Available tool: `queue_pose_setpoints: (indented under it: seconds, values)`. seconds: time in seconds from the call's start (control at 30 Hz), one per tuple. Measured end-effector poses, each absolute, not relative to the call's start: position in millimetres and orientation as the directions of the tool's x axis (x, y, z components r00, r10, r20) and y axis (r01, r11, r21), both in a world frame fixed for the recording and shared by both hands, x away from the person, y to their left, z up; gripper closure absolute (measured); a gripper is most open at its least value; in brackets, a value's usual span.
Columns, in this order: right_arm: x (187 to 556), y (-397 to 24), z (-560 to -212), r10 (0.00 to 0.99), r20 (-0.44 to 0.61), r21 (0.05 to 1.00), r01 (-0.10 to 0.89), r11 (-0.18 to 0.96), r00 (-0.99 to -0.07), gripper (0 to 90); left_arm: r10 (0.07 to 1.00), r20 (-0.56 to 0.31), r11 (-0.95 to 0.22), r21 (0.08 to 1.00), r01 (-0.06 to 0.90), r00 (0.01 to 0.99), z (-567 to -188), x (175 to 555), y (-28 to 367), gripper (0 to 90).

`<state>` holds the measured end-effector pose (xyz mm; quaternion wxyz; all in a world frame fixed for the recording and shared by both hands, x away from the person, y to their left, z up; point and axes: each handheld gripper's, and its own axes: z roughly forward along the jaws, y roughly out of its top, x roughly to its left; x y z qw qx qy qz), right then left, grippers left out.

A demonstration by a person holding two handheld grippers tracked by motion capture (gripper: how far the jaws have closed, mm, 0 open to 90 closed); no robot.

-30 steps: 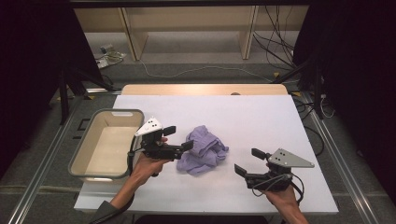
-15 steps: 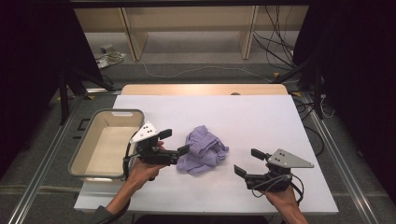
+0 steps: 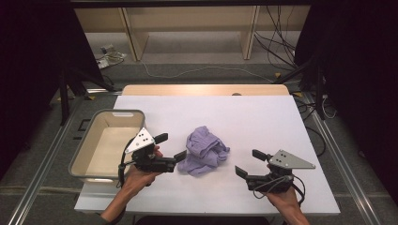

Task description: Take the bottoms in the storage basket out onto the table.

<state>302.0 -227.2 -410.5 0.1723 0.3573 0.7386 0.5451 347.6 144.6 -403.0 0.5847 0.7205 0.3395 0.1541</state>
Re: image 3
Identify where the white floor cable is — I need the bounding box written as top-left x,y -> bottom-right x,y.
140,60 -> 276,84

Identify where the bundle of black cables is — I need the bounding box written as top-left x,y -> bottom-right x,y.
253,5 -> 299,71

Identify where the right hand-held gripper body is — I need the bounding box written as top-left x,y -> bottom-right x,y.
245,149 -> 316,194

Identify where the light wooden shelf unit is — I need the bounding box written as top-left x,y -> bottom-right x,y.
74,5 -> 312,62

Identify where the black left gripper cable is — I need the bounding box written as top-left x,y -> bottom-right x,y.
116,139 -> 136,189

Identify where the black metal stand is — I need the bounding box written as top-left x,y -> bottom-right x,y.
272,55 -> 327,122
58,66 -> 119,127

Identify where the aluminium floor rail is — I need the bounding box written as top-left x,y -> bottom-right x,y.
300,91 -> 382,225
7,89 -> 124,225

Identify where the person's right hand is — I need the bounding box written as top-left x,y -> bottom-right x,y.
264,163 -> 302,211

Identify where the person's left hand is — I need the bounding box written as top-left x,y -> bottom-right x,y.
120,144 -> 164,197

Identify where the beige plastic bin grey rim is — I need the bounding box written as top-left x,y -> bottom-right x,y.
68,108 -> 146,184

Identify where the power strip with plugs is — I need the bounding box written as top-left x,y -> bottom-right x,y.
95,43 -> 129,70

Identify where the purple cloth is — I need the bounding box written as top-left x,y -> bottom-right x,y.
176,125 -> 231,178

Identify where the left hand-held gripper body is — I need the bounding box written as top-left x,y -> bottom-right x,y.
124,127 -> 177,174

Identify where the dark curtain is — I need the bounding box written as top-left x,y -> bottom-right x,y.
0,0 -> 105,181
293,0 -> 398,199

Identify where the grey right gripper cable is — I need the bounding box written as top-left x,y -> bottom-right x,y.
252,174 -> 307,208

